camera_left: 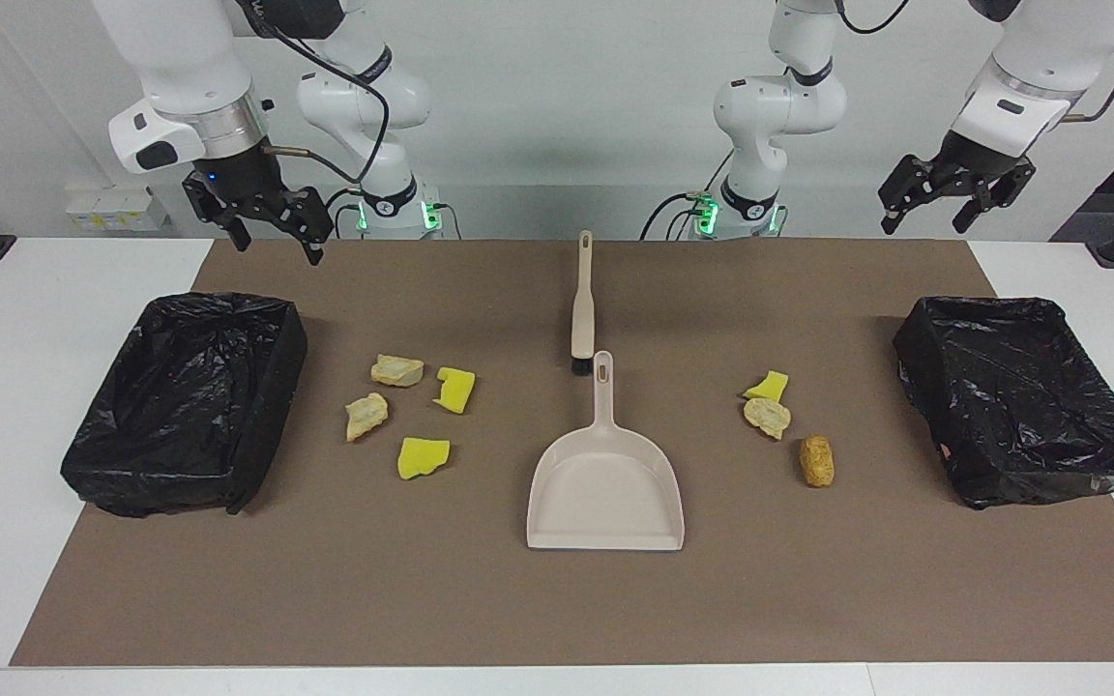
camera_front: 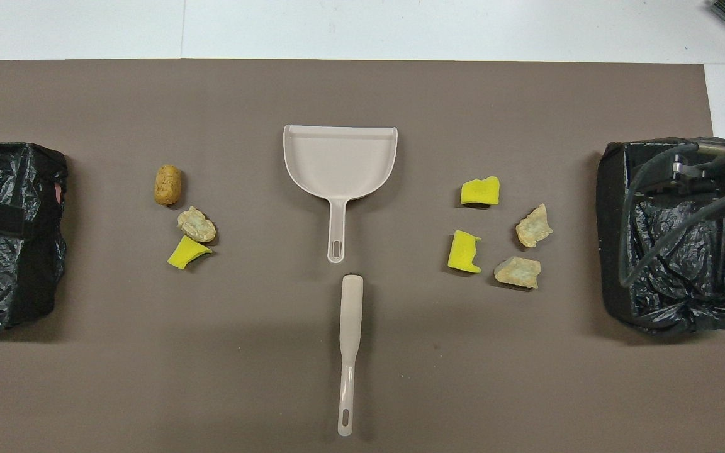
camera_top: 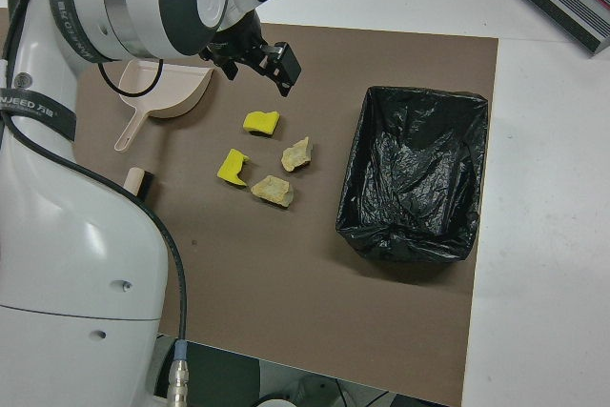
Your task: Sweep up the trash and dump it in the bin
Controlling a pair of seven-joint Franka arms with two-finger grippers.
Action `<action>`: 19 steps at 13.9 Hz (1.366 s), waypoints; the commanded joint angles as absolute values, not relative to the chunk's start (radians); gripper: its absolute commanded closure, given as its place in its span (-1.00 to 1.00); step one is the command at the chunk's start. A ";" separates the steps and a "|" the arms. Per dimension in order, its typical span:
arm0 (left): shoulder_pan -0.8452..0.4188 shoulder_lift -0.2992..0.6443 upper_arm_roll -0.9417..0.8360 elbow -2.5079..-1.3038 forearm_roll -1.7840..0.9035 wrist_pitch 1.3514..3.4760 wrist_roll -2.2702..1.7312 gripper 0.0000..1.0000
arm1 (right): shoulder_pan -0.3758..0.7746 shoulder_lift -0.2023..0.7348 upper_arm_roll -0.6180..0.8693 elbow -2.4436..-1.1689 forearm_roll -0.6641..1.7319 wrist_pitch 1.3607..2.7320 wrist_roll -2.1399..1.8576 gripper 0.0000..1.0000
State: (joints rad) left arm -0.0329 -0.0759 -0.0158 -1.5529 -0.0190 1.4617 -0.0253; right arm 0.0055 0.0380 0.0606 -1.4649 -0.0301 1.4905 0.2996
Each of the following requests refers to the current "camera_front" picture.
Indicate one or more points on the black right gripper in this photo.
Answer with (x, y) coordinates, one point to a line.
(690, 168)

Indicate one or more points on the beige foam chunk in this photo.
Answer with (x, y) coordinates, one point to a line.
(517, 272)
(532, 226)
(196, 224)

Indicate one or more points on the brown potato-shaped lump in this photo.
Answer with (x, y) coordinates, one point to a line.
(167, 184)

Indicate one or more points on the yellow sponge piece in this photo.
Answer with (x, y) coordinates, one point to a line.
(479, 191)
(185, 253)
(463, 251)

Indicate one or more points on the beige plastic dustpan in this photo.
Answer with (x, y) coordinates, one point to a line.
(337, 157)

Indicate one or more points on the beige brush black bristles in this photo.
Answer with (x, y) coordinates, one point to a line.
(350, 308)

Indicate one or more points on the brown table mat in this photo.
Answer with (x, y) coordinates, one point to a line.
(362, 377)

